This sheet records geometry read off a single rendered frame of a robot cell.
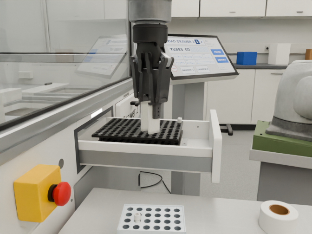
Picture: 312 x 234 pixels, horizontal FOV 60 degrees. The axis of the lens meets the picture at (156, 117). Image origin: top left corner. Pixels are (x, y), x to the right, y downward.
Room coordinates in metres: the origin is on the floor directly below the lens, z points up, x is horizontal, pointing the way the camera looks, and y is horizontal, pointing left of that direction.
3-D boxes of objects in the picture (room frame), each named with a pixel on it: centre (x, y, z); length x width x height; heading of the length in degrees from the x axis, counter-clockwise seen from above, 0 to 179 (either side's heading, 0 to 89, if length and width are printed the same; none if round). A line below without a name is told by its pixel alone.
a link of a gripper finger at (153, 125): (0.59, 0.01, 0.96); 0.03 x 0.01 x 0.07; 129
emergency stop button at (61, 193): (0.41, 0.16, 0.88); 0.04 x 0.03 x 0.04; 171
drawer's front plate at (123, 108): (1.06, 0.11, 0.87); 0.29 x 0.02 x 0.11; 171
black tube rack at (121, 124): (0.73, 0.04, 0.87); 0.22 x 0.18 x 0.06; 81
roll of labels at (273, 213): (0.48, -0.25, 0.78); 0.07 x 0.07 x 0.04
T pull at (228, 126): (0.69, -0.18, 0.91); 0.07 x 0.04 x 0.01; 171
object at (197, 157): (0.73, 0.05, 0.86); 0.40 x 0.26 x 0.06; 81
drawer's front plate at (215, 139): (0.69, -0.16, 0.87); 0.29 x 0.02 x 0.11; 171
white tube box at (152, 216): (0.46, 0.01, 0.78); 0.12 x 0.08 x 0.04; 87
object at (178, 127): (0.71, -0.06, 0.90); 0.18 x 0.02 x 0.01; 171
